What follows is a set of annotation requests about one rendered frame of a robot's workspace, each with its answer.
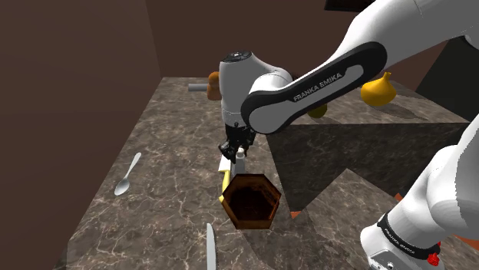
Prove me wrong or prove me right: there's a small white bottle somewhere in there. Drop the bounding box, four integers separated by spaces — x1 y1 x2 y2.
234 147 246 176

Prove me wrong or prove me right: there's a yellow and white utensil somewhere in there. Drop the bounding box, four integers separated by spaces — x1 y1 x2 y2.
218 154 236 203

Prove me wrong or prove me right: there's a brown hexagonal wooden bowl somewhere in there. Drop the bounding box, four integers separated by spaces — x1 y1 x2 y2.
220 173 282 231

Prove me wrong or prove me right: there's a yellow round object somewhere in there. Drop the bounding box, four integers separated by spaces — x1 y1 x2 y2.
307 103 329 120

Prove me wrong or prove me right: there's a silver table knife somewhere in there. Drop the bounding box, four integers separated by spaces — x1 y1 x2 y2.
206 222 217 270

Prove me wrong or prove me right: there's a silver spoon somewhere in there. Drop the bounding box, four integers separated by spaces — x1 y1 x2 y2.
113 152 143 197

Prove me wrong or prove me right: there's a yellow onion-shaped object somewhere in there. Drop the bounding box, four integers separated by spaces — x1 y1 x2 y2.
359 71 398 108

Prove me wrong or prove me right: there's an orange tool with grey handle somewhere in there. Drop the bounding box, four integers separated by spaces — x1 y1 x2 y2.
187 71 224 102

